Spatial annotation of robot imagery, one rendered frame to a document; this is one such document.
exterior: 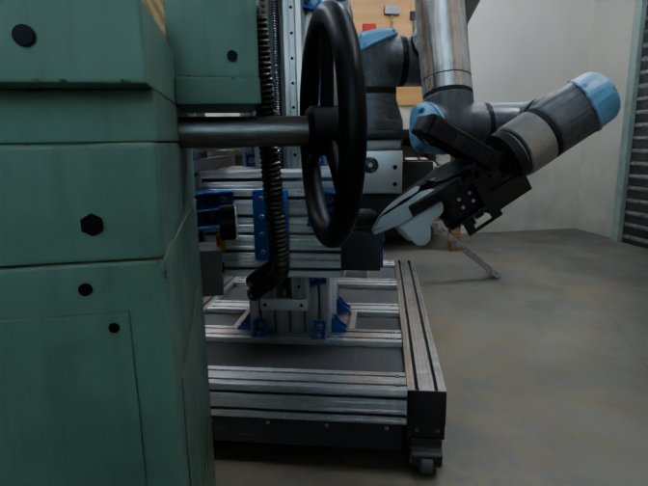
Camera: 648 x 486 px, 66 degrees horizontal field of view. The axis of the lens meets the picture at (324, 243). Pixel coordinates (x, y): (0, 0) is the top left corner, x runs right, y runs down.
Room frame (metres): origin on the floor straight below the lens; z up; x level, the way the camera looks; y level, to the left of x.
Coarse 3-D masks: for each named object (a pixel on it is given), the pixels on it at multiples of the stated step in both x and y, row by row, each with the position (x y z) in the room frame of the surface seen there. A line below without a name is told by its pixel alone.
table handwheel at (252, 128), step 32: (320, 32) 0.61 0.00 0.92; (352, 32) 0.52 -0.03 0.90; (320, 64) 0.71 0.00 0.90; (352, 64) 0.50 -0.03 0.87; (320, 96) 0.62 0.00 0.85; (352, 96) 0.49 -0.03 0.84; (192, 128) 0.58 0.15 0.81; (224, 128) 0.59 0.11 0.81; (256, 128) 0.59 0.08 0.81; (288, 128) 0.60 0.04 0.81; (320, 128) 0.60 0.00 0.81; (352, 128) 0.49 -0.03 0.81; (352, 160) 0.49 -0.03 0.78; (320, 192) 0.71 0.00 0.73; (352, 192) 0.50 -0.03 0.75; (320, 224) 0.64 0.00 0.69; (352, 224) 0.53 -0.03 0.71
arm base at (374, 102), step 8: (368, 88) 1.20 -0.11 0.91; (376, 88) 1.20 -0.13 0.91; (384, 88) 1.21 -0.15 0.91; (392, 88) 1.22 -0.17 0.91; (368, 96) 1.20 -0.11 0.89; (376, 96) 1.20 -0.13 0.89; (384, 96) 1.21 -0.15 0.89; (392, 96) 1.22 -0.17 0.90; (368, 104) 1.20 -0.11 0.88; (376, 104) 1.20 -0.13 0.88; (384, 104) 1.20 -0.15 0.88; (392, 104) 1.21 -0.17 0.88; (368, 112) 1.19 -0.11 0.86; (376, 112) 1.19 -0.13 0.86; (384, 112) 1.19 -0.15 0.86; (392, 112) 1.21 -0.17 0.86; (368, 120) 1.19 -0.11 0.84; (376, 120) 1.18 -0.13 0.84; (384, 120) 1.19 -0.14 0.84; (392, 120) 1.20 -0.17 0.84; (400, 120) 1.22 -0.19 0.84; (368, 128) 1.19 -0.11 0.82; (376, 128) 1.18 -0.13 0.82; (384, 128) 1.19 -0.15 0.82; (392, 128) 1.20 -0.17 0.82; (400, 128) 1.22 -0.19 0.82
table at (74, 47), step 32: (0, 0) 0.35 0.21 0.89; (32, 0) 0.35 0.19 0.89; (64, 0) 0.36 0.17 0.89; (96, 0) 0.36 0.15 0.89; (128, 0) 0.36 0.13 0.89; (0, 32) 0.35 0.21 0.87; (32, 32) 0.35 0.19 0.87; (64, 32) 0.35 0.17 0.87; (96, 32) 0.36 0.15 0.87; (128, 32) 0.36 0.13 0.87; (160, 32) 0.48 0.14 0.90; (0, 64) 0.35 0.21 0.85; (32, 64) 0.35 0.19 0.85; (64, 64) 0.35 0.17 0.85; (96, 64) 0.36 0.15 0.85; (128, 64) 0.36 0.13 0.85; (160, 64) 0.46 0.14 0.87; (192, 96) 0.57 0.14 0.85; (224, 96) 0.58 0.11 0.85; (256, 96) 0.59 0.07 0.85
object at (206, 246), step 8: (200, 248) 0.83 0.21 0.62; (208, 248) 0.83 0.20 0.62; (216, 248) 0.83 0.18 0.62; (200, 256) 0.81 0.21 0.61; (208, 256) 0.81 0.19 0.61; (216, 256) 0.82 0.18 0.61; (208, 264) 0.81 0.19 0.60; (216, 264) 0.82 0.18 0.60; (224, 264) 0.87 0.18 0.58; (208, 272) 0.81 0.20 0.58; (216, 272) 0.82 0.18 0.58; (224, 272) 0.83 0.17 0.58; (208, 280) 0.81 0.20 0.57; (216, 280) 0.82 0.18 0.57; (208, 288) 0.81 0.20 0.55; (216, 288) 0.82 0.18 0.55
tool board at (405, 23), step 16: (352, 0) 3.97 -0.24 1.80; (368, 0) 3.99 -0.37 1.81; (384, 0) 4.01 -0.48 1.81; (400, 0) 4.03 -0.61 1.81; (368, 16) 3.99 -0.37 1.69; (384, 16) 4.01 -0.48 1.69; (400, 16) 4.03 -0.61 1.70; (400, 32) 4.03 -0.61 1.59; (400, 96) 4.03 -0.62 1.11; (416, 96) 4.05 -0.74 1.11
